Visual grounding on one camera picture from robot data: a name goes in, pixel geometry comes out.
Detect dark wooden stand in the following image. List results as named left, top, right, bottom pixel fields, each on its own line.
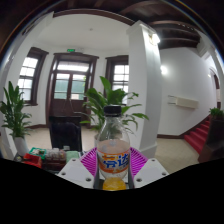
left=198, top=116, right=224, bottom=163

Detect green notebook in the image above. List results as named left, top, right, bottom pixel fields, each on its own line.
left=65, top=150, right=81, bottom=164

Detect glowing wall lamp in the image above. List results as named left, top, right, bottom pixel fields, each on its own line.
left=159, top=64, right=169, bottom=75

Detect clear orange soda bottle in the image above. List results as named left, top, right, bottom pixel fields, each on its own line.
left=95, top=104, right=132, bottom=192

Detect red plastic box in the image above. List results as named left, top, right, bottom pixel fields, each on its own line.
left=21, top=153, right=43, bottom=169

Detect brown tray of small jars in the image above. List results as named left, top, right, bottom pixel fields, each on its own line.
left=44, top=147, right=68, bottom=164

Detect black chair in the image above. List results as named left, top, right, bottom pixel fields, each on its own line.
left=48, top=114, right=83, bottom=153

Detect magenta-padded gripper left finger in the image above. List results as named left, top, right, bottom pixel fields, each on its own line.
left=56, top=146, right=101, bottom=190

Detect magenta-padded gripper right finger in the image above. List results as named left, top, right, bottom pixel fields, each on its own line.
left=126, top=146, right=169, bottom=190

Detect dark wooden framed window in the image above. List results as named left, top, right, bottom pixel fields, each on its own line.
left=105, top=54, right=130, bottom=95
left=17, top=46, right=49, bottom=106

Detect leafy plant in white pot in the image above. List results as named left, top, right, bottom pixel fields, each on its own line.
left=79, top=75, right=150, bottom=148
left=0, top=80, right=34, bottom=158

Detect green box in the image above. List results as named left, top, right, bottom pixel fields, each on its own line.
left=28, top=147, right=48, bottom=159

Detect dark wooden glazed double door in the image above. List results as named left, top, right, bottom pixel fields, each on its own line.
left=46, top=52, right=100, bottom=118

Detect small green plant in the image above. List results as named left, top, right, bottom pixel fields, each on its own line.
left=209, top=107, right=224, bottom=120

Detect red carpeted staircase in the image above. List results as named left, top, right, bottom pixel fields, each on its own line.
left=183, top=119, right=213, bottom=155

